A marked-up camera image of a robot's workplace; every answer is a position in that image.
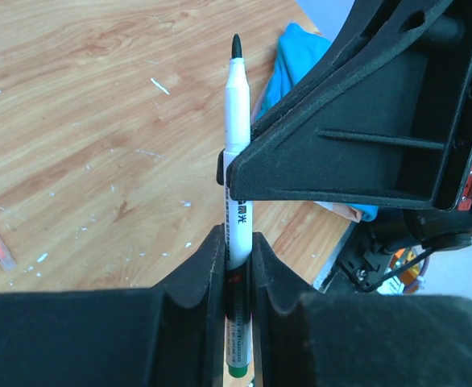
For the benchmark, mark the teal cloth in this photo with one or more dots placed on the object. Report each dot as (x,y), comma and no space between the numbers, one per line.
(297,51)

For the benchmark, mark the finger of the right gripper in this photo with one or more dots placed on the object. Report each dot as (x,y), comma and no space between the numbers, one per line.
(375,28)
(377,131)

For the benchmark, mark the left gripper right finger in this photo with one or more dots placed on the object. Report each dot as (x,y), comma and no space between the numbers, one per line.
(303,337)

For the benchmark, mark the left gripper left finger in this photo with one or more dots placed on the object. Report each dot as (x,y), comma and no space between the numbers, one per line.
(170,334)

